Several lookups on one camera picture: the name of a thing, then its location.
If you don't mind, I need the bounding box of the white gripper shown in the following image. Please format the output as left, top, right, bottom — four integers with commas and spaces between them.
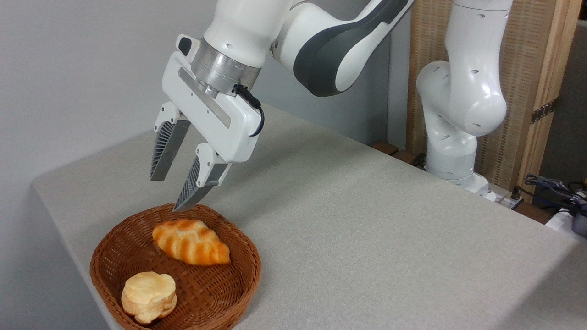
150, 34, 263, 212

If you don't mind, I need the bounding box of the long braided bread loaf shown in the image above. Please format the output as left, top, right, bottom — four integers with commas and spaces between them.
152, 219, 231, 266

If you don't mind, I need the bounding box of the brown wicker basket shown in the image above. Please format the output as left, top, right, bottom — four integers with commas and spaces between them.
89, 203, 262, 330

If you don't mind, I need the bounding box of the small round bread roll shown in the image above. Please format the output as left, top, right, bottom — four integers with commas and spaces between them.
121, 271, 177, 325

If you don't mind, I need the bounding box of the brown wooden board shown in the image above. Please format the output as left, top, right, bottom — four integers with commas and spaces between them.
371, 141, 428, 169

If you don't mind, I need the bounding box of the brass screen hinge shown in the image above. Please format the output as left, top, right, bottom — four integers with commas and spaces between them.
531, 98, 559, 125

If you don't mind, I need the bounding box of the wooden bamboo folding screen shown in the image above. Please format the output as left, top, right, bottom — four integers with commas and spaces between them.
406, 0, 583, 204

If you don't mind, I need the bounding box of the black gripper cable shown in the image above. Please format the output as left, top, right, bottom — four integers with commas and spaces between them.
233, 84, 265, 137

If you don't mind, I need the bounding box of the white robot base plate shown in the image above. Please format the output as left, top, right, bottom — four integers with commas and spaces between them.
477, 182, 524, 210

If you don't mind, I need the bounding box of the black cable bundle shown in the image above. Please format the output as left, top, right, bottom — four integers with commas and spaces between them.
511, 173, 587, 216

